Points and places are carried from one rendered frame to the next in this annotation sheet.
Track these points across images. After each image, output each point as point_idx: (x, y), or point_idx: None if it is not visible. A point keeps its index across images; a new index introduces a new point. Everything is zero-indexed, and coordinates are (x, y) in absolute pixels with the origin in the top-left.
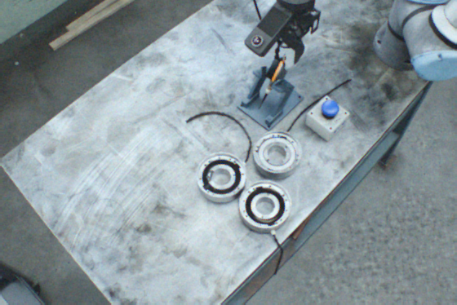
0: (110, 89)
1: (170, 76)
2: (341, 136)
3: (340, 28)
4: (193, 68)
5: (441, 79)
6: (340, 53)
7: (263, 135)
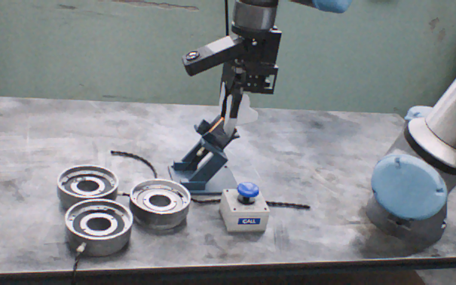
0: (77, 107)
1: (136, 124)
2: (248, 237)
3: (344, 174)
4: (161, 130)
5: (405, 214)
6: (321, 188)
7: (160, 181)
